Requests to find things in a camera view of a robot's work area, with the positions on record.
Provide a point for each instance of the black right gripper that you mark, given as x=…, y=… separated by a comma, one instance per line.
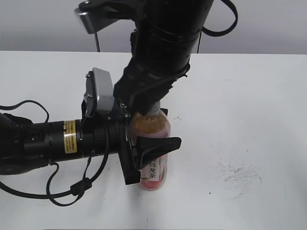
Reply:
x=145, y=81

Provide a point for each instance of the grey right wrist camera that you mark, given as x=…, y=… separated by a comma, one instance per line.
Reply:
x=96, y=15

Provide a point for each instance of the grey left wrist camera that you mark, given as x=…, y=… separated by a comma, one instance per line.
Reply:
x=98, y=94

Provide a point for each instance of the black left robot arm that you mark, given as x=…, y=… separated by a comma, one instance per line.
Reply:
x=25, y=146

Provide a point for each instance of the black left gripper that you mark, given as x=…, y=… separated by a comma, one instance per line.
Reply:
x=148, y=149

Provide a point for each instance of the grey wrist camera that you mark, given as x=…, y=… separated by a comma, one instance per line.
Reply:
x=96, y=15
x=98, y=94

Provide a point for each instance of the grey bottle cap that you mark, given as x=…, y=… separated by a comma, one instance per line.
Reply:
x=154, y=110

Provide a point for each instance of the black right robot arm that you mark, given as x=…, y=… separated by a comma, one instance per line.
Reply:
x=164, y=43

